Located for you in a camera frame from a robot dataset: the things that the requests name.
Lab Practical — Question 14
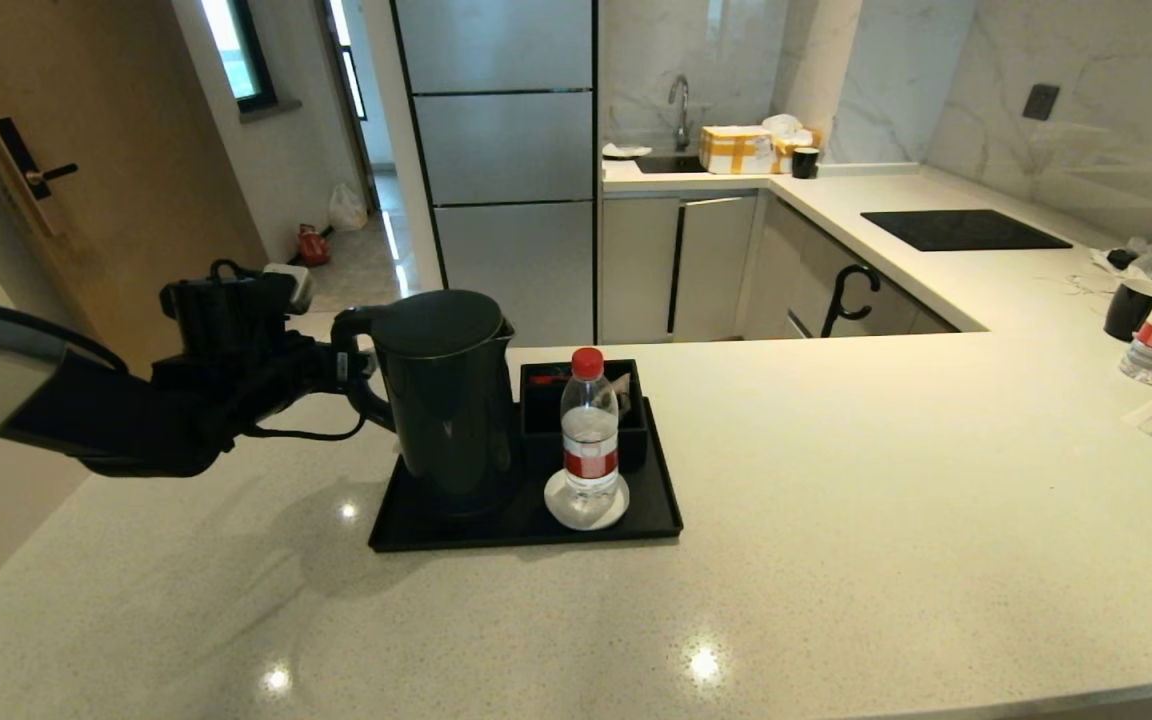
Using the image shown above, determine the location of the black electric kettle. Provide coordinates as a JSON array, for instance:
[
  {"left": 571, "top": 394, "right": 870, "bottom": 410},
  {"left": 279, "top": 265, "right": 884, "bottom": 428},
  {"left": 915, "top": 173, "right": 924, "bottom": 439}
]
[{"left": 332, "top": 289, "right": 518, "bottom": 516}]

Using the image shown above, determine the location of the clear water bottle green logo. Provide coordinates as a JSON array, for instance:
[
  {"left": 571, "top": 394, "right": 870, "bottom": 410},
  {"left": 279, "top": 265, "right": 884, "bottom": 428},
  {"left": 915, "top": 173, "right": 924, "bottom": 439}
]
[{"left": 560, "top": 347, "right": 622, "bottom": 513}]

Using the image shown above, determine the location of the white plastic bag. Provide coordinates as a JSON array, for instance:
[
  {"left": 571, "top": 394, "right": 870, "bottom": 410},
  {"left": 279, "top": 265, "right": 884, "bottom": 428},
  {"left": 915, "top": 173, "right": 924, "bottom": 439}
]
[{"left": 329, "top": 182, "right": 371, "bottom": 232}]

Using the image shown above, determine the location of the black compartment organizer box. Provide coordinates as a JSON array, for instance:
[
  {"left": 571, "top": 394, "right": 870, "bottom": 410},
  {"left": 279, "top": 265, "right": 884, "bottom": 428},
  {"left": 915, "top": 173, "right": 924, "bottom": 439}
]
[{"left": 519, "top": 359, "right": 650, "bottom": 476}]

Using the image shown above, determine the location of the black rectangular serving tray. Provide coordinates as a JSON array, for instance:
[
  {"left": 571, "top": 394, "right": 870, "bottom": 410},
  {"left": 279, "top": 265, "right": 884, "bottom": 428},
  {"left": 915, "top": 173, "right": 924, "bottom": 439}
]
[{"left": 368, "top": 397, "right": 684, "bottom": 553}]

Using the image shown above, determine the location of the brown wooden door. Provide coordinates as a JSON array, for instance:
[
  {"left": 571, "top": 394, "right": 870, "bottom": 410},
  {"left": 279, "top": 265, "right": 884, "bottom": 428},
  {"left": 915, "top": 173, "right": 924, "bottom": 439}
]
[{"left": 0, "top": 0, "right": 271, "bottom": 381}]

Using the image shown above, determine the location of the silver refrigerator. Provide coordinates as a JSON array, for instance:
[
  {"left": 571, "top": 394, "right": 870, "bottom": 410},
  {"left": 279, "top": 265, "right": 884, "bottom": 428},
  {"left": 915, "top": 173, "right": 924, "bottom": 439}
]
[{"left": 391, "top": 0, "right": 601, "bottom": 348}]

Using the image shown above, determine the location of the black framed window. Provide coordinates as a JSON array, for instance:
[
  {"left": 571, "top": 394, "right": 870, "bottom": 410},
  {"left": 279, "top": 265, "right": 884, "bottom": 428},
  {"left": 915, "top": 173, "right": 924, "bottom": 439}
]
[{"left": 200, "top": 0, "right": 279, "bottom": 114}]

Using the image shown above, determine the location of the grey sink cabinet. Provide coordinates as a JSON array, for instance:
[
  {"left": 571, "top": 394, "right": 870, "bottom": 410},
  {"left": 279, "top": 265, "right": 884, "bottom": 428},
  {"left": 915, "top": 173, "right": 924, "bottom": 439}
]
[{"left": 602, "top": 190, "right": 767, "bottom": 345}]

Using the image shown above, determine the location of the dark kitchen sink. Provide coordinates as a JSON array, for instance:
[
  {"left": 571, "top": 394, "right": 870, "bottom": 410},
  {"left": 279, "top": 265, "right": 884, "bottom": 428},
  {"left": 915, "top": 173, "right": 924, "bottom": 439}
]
[{"left": 634, "top": 151, "right": 709, "bottom": 175}]

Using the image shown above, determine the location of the chrome kitchen faucet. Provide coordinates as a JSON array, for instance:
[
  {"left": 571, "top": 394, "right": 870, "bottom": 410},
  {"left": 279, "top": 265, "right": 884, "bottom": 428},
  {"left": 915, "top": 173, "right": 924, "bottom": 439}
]
[{"left": 668, "top": 75, "right": 693, "bottom": 152}]

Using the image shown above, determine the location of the cardboard box yellow tape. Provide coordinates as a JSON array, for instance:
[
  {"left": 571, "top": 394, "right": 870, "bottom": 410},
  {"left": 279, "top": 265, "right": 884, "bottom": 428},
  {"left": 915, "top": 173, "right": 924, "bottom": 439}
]
[{"left": 699, "top": 125, "right": 777, "bottom": 176}]

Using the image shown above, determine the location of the grey drawer cabinet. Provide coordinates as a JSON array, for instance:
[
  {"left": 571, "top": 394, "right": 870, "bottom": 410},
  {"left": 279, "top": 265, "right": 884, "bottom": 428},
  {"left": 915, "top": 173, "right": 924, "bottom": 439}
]
[{"left": 741, "top": 193, "right": 959, "bottom": 340}]

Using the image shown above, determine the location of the small yellow taped box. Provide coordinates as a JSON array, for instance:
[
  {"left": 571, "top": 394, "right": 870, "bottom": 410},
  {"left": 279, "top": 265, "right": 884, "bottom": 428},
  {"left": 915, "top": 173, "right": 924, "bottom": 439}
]
[{"left": 774, "top": 128, "right": 824, "bottom": 175}]

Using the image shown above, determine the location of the black induction cooktop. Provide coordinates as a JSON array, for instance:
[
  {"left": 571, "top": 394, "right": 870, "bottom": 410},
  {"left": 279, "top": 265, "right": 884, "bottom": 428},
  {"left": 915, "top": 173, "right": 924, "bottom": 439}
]
[{"left": 860, "top": 209, "right": 1074, "bottom": 252}]

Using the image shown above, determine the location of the black mug white inside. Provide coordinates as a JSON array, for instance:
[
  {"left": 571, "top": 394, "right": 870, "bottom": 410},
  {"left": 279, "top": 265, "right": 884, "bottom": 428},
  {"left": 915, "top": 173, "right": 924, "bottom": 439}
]
[{"left": 1103, "top": 278, "right": 1152, "bottom": 343}]

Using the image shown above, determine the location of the crumpled white plastic wrap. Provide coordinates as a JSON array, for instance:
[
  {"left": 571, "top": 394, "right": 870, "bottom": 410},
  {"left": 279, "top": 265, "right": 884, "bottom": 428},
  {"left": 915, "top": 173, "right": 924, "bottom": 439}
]
[{"left": 1091, "top": 236, "right": 1152, "bottom": 281}]

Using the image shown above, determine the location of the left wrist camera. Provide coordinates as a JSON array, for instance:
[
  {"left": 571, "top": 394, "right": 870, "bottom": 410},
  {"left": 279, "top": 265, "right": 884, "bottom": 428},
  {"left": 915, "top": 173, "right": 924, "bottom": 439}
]
[{"left": 159, "top": 258, "right": 315, "bottom": 346}]

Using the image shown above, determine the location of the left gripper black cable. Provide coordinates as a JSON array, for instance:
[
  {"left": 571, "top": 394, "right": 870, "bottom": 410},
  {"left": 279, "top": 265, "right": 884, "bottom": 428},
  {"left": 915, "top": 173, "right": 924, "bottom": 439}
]
[{"left": 236, "top": 413, "right": 369, "bottom": 444}]

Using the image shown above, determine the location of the black door lock handle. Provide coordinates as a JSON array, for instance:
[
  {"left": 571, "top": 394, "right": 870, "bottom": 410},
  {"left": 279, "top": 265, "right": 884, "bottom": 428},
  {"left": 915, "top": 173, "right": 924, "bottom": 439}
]
[{"left": 0, "top": 117, "right": 80, "bottom": 238}]

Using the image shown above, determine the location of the black hook handle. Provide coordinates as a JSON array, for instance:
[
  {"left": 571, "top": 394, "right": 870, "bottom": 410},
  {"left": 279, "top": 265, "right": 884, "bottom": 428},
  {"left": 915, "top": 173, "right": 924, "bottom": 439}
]
[{"left": 820, "top": 264, "right": 882, "bottom": 339}]

